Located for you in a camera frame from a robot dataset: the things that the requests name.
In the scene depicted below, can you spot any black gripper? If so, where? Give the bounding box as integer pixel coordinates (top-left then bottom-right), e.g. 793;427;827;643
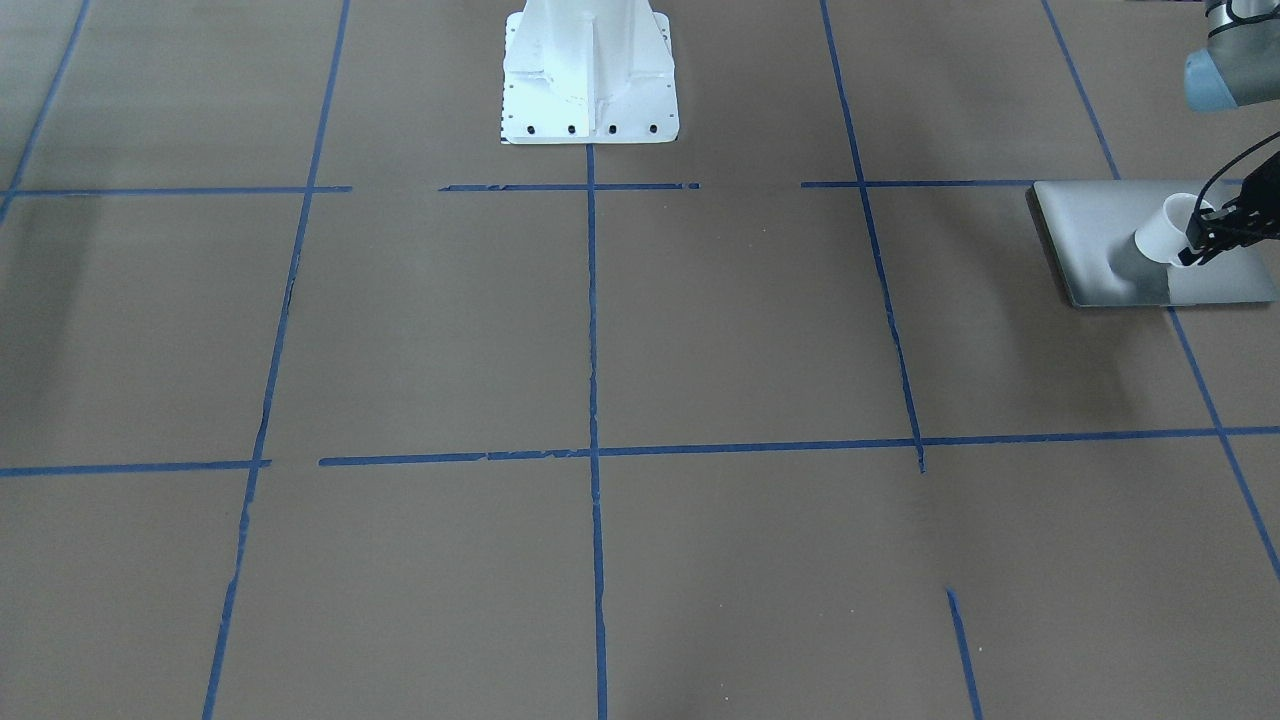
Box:
1178;200;1279;266

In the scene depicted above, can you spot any white ceramic mug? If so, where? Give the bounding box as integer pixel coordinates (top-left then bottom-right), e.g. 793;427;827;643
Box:
1134;192;1216;266

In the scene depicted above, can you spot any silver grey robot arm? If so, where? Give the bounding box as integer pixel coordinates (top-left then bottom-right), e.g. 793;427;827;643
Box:
1178;1;1279;266

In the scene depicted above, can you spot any silver closed laptop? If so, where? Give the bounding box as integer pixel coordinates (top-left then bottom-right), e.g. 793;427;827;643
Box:
1030;179;1277;307

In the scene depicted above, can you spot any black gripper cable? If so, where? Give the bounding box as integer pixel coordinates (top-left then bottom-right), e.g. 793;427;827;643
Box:
1190;140;1280;251

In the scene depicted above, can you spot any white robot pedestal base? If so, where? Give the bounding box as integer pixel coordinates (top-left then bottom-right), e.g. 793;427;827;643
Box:
499;1;681;145

